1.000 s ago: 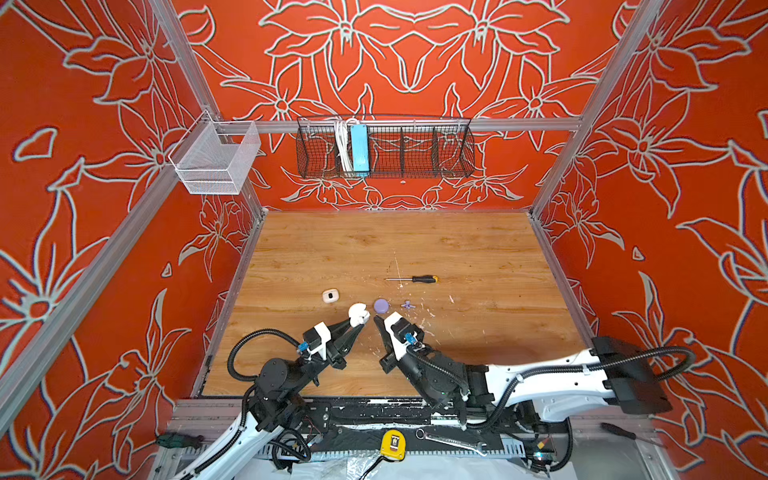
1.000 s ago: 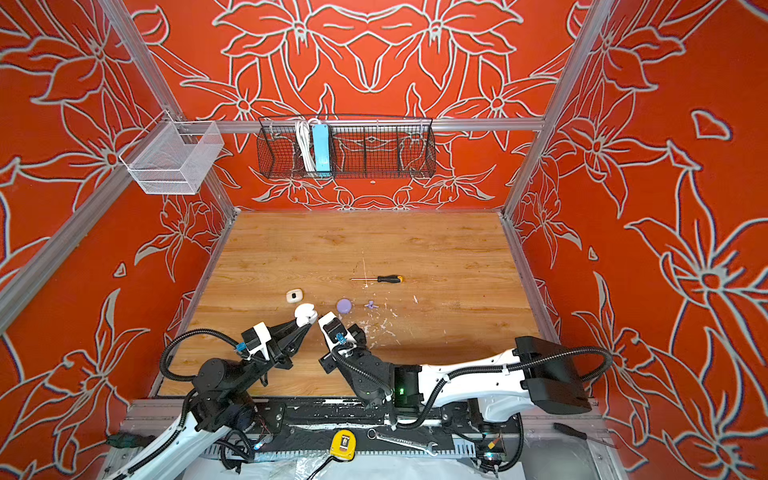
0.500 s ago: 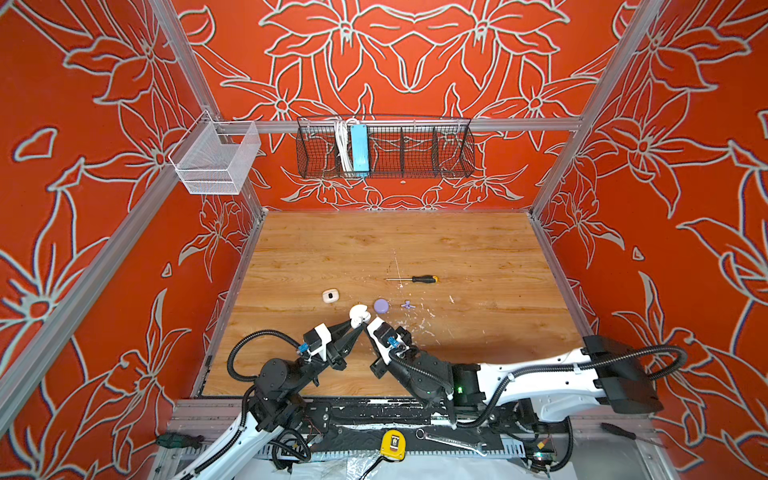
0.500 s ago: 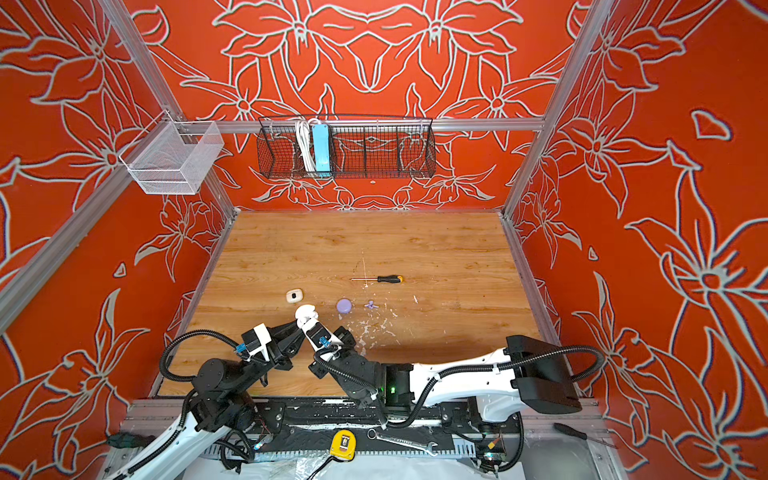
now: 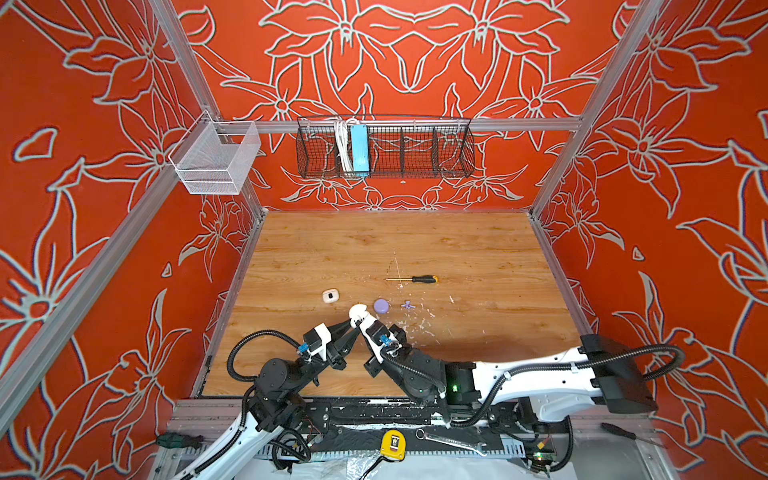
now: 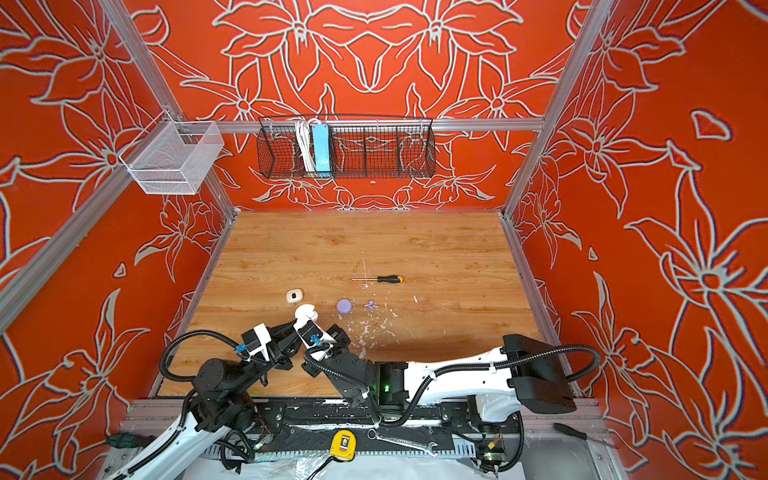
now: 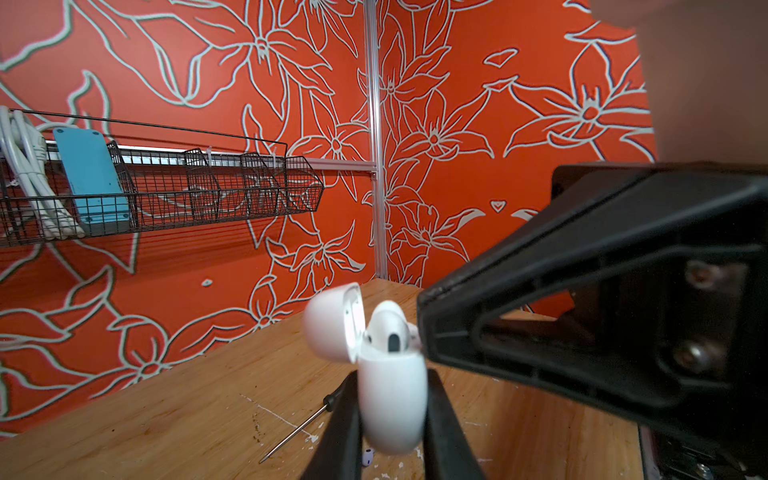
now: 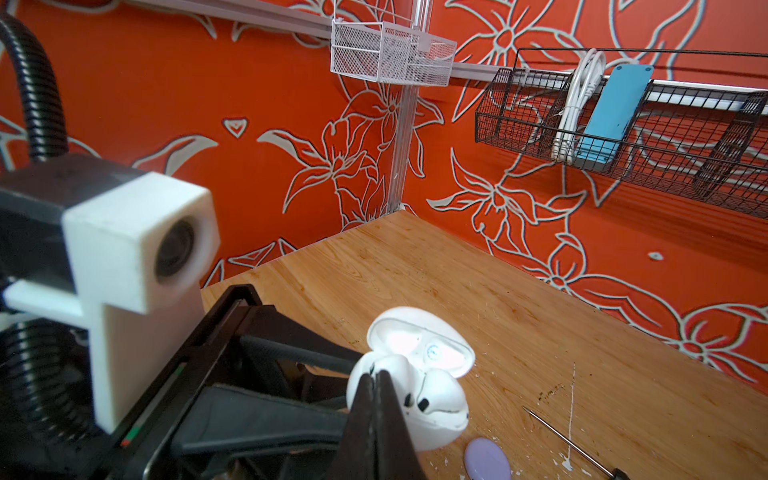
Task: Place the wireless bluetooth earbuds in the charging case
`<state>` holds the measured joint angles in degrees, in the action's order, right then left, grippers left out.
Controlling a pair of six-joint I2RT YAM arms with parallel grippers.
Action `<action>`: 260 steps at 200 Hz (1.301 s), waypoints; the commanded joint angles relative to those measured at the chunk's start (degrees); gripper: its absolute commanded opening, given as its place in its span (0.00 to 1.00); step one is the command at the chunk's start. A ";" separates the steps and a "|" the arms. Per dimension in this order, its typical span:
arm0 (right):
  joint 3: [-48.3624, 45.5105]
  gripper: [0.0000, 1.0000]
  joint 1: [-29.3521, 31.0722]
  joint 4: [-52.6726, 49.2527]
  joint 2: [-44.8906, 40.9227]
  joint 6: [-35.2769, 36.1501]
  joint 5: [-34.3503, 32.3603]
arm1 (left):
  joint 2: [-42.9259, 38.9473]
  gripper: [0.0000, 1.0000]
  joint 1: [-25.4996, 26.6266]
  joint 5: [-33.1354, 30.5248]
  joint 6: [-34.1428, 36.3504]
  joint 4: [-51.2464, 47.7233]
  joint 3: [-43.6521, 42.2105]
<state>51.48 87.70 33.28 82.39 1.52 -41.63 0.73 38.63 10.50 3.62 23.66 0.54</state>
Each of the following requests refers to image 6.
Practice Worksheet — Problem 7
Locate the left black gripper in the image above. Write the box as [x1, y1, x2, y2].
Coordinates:
[231, 319, 303, 398]

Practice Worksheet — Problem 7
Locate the yellow black handled screwdriver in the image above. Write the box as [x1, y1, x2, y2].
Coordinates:
[352, 275, 404, 284]

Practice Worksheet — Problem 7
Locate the light blue box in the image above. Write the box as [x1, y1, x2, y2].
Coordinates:
[312, 123, 331, 176]

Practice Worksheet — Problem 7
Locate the silver wrench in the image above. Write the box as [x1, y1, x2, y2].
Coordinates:
[366, 429, 437, 457]

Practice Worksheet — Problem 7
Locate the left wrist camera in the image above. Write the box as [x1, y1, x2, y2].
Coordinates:
[235, 324, 272, 361]

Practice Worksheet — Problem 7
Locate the black wire wall basket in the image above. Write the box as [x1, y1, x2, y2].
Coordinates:
[257, 115, 437, 180]

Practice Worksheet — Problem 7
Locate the yellow tape measure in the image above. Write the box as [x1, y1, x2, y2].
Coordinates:
[329, 430, 357, 462]

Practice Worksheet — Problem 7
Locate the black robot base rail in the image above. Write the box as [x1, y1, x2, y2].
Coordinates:
[246, 397, 520, 461]

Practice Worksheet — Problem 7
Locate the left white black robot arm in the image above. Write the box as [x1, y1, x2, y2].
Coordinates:
[110, 322, 301, 479]

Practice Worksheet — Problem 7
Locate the white coiled cable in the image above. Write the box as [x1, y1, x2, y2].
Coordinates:
[295, 118, 316, 175]

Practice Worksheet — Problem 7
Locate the purple round puck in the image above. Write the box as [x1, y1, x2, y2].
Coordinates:
[336, 298, 353, 315]

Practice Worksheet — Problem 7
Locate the clear mesh wall basket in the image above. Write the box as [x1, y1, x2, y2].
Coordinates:
[117, 111, 224, 195]

